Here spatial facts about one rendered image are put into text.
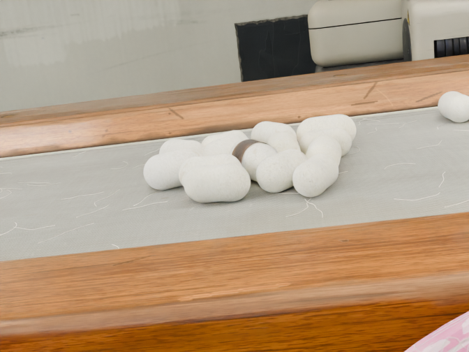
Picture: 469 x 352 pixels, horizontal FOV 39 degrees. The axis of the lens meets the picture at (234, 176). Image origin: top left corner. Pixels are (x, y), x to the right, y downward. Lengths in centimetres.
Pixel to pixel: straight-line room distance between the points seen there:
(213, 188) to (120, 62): 225
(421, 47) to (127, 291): 86
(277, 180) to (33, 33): 238
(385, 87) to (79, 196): 26
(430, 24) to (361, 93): 48
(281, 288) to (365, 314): 2
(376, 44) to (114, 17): 145
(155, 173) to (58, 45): 229
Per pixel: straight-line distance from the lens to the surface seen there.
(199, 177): 34
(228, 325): 18
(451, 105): 48
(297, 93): 54
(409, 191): 34
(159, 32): 253
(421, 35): 101
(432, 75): 56
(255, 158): 37
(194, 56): 251
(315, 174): 33
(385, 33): 130
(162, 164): 38
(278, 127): 42
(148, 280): 20
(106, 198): 40
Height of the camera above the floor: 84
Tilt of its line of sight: 15 degrees down
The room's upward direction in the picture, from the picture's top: 8 degrees counter-clockwise
